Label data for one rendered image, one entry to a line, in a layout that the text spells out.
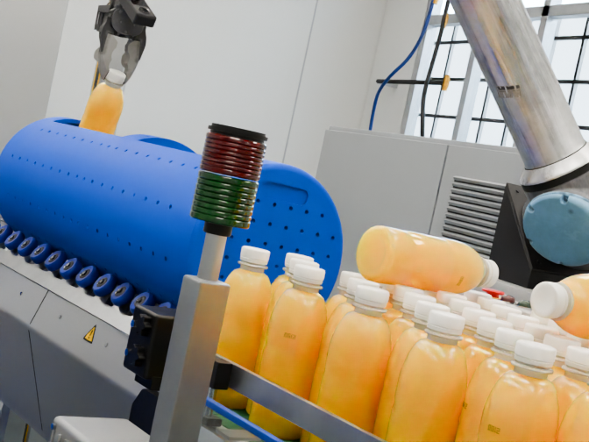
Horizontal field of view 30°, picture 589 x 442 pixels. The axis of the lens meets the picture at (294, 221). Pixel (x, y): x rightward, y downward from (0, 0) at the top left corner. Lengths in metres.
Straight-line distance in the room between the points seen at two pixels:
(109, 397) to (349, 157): 3.00
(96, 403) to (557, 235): 0.83
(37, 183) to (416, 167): 2.23
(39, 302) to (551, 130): 0.99
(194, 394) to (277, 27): 6.20
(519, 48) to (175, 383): 0.98
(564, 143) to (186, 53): 5.29
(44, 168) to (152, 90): 4.85
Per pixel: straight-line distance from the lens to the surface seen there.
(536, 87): 1.90
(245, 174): 1.11
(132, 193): 1.82
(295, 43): 7.32
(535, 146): 1.92
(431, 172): 4.07
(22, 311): 2.18
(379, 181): 4.40
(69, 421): 1.44
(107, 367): 1.83
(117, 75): 2.28
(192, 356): 1.14
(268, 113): 7.25
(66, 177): 2.07
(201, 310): 1.13
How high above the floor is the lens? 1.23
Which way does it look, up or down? 3 degrees down
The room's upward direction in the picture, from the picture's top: 12 degrees clockwise
